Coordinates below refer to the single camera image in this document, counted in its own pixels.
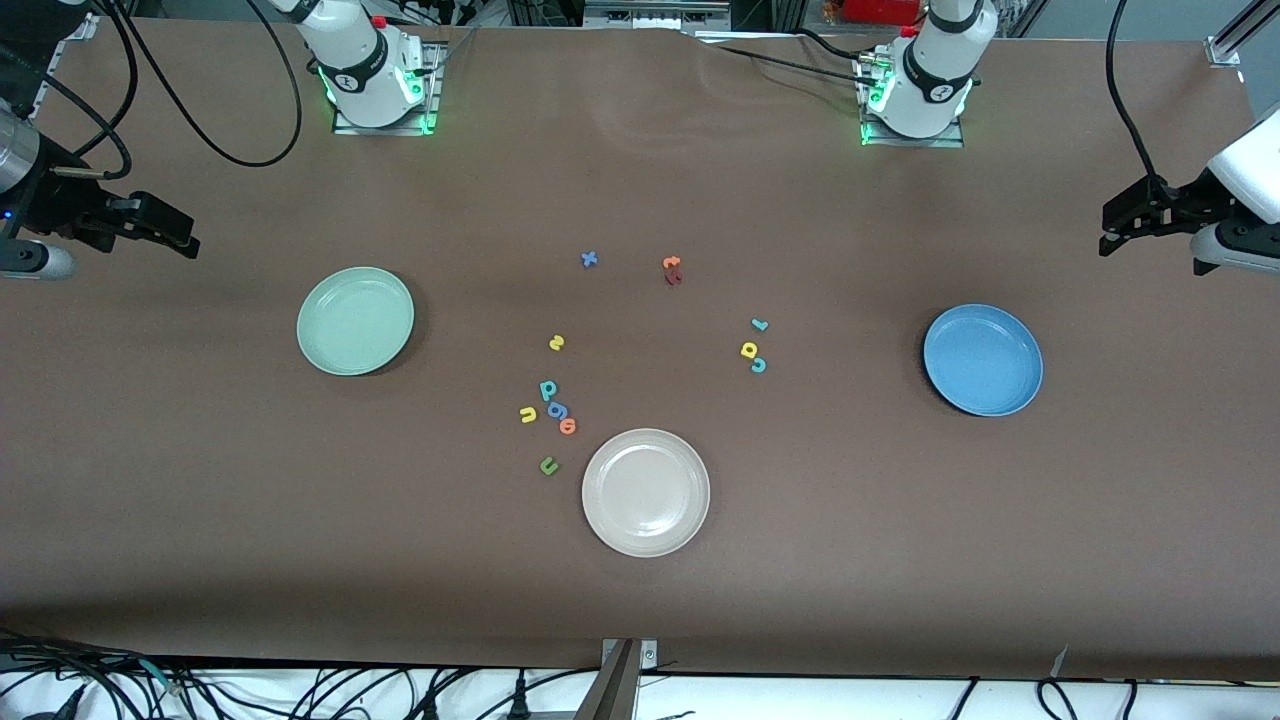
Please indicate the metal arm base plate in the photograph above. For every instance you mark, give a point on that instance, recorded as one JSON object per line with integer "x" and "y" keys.
{"x": 955, "y": 138}
{"x": 432, "y": 90}

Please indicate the red box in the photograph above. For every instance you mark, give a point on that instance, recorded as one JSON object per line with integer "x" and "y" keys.
{"x": 880, "y": 10}

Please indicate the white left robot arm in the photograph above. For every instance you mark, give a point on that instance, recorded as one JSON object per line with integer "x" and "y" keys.
{"x": 935, "y": 70}

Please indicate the black power plug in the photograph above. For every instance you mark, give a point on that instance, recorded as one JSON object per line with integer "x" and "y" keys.
{"x": 519, "y": 700}

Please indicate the grey equipment rack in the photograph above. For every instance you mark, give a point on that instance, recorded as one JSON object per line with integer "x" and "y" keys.
{"x": 655, "y": 12}

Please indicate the beige plate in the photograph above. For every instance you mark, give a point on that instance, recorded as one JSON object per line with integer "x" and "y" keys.
{"x": 645, "y": 492}

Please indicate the green plate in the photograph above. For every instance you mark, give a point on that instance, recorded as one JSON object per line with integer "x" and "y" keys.
{"x": 355, "y": 321}

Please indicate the brown table mat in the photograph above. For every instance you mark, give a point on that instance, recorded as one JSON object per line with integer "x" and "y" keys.
{"x": 800, "y": 580}

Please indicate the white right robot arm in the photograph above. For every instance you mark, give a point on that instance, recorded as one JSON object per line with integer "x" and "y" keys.
{"x": 360, "y": 70}

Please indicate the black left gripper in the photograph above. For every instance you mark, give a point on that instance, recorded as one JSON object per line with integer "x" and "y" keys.
{"x": 1172, "y": 205}

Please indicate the aluminium post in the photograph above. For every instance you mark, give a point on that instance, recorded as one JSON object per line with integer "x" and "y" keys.
{"x": 615, "y": 690}

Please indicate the blue plate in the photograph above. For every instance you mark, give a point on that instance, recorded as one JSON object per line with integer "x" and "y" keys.
{"x": 985, "y": 360}

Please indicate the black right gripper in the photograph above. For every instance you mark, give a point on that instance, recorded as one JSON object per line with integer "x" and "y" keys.
{"x": 62, "y": 207}

